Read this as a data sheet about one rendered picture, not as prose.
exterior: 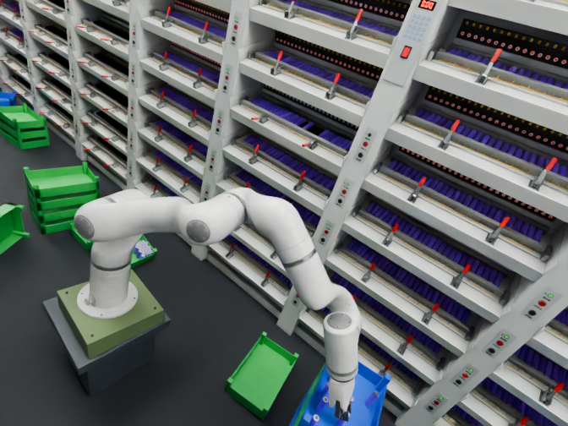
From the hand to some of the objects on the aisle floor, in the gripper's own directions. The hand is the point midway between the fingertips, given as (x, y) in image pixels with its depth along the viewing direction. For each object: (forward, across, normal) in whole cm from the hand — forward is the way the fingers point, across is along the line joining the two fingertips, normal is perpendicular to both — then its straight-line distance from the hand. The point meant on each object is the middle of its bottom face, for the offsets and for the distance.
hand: (344, 410), depth 88 cm
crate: (-28, -6, +175) cm, 178 cm away
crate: (+32, +23, +47) cm, 61 cm away
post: (+60, +52, -14) cm, 80 cm away
